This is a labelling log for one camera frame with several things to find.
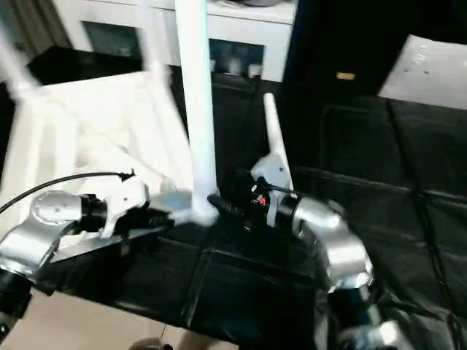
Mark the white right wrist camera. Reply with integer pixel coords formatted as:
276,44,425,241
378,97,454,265
250,155,297,228

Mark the pale panel with holes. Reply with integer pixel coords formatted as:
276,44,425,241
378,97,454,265
377,34,467,110

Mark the black quilted mat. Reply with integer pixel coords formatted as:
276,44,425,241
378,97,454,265
0,45,467,350

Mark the white sideboard with glass doors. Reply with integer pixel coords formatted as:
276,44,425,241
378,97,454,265
61,0,298,83

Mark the black cabinet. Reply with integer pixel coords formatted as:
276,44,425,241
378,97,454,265
287,0,467,99

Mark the dark rounded robot foot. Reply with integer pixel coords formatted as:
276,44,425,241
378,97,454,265
131,337,172,350

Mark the white plastic table leg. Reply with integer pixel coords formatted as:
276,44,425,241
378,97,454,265
262,93,296,193
174,0,220,228
0,17,43,105
138,5,174,87

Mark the black left camera cable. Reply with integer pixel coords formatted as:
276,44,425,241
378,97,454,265
0,171,136,214

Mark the round grey dish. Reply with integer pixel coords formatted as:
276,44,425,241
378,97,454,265
233,0,289,8

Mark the white plastic table top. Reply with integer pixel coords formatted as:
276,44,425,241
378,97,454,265
0,69,222,263

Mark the grey brown curtain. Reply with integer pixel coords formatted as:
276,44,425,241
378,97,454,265
0,0,74,52

